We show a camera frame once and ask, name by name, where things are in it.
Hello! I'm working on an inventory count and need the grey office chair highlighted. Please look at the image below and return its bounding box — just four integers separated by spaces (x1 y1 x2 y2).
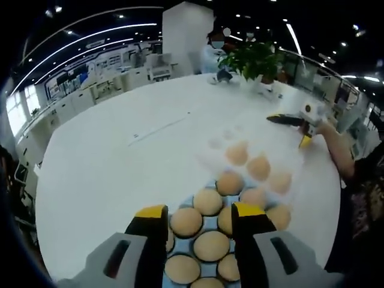
13 155 39 196

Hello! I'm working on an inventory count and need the group of brown eggs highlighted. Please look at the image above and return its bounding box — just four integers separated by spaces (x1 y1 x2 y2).
163 140 293 288

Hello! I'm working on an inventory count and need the operator in black shirt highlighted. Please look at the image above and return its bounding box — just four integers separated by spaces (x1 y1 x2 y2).
325 143 384 272

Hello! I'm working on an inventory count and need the white foam egg holder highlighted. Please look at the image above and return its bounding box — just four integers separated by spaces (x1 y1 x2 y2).
194 122 304 205

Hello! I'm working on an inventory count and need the blue egg tray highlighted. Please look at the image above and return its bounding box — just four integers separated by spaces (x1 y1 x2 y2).
161 176 250 288

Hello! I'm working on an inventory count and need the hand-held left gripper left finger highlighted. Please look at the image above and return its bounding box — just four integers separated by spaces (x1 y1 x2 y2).
56 204 170 288

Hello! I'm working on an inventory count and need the white square pillar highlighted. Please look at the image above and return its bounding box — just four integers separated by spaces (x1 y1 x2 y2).
161 1 215 76

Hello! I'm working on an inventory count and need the person's right hand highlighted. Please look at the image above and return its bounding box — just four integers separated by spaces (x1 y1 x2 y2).
314 122 337 138

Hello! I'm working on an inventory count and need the row of white cabinets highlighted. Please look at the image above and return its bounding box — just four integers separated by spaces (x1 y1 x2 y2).
16 52 181 151

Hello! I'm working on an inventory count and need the blue-framed display wall panel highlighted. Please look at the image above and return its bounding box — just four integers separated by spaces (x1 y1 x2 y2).
44 44 142 100

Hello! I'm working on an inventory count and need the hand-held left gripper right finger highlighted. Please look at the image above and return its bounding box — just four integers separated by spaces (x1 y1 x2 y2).
230 202 343 288

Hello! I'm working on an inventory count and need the glass railing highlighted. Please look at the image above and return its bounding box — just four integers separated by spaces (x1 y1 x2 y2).
278 49 362 103

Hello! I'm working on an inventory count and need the dark grey pouch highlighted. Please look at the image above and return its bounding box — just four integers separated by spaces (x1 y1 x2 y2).
215 68 234 82

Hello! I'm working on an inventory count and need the green potted plant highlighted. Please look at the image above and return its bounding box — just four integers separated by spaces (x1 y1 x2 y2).
217 41 281 91

